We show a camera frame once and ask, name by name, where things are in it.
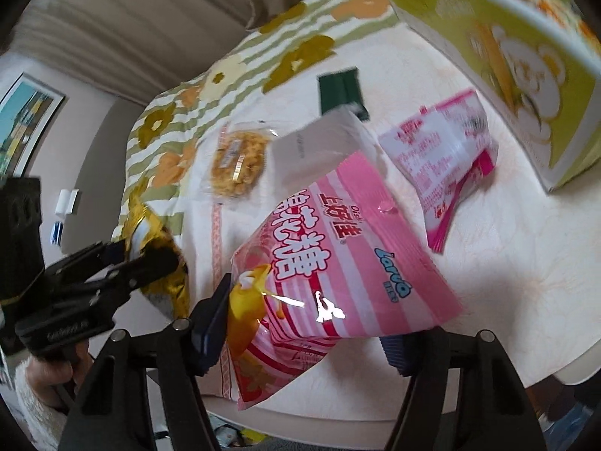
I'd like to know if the green cardboard box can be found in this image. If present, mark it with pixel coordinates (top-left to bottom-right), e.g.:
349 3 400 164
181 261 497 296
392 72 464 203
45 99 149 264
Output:
368 0 601 193

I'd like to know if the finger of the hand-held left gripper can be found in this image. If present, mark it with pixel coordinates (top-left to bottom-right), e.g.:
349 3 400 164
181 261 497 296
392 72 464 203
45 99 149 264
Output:
70 245 181 313
44 241 130 287

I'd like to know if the grey padded headboard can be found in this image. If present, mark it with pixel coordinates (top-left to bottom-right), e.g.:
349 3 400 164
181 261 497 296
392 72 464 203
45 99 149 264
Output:
28 98 144 264

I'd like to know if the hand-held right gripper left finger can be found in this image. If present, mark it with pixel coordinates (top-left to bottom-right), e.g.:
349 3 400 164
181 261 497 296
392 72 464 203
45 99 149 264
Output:
56 272 234 451

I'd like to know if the dark green snack packet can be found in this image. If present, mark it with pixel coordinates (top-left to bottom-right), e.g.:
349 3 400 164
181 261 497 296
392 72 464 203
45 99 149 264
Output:
318 67 370 121

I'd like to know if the person's left hand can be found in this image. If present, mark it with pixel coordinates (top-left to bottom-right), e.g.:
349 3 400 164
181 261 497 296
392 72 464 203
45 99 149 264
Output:
21 338 93 409

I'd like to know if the gold yellow snack packet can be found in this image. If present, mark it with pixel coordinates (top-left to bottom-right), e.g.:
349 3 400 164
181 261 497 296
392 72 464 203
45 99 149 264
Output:
115 183 191 321

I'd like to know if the clear round cracker packet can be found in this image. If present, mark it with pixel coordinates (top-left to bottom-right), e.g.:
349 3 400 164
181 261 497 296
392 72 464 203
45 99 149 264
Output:
202 120 279 204

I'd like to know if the beige curtain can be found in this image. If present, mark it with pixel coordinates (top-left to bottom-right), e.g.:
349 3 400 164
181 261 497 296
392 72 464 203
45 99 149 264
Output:
9 0 329 110

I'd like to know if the framed wall poster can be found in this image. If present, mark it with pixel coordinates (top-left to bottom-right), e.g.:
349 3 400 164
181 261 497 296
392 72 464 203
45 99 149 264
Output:
0 73 66 180

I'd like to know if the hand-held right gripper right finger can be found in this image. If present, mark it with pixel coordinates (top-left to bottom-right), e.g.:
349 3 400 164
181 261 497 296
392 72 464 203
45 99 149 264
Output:
380 326 548 451

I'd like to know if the white paper roll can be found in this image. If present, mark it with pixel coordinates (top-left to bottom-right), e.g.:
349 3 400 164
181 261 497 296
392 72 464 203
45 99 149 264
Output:
55 188 81 217

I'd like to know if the floral striped blanket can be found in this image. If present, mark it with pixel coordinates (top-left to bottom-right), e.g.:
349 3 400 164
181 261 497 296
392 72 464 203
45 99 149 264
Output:
115 0 405 245

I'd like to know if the person's left forearm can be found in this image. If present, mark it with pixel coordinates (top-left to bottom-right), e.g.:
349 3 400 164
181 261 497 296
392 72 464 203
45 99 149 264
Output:
13 362 72 451

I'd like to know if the white snack packet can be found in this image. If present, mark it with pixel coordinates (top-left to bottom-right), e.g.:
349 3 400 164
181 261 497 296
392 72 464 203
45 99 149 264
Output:
272 106 390 197

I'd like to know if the pink striped snack packet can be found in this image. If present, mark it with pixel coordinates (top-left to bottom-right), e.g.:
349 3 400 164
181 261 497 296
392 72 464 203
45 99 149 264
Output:
230 150 465 412

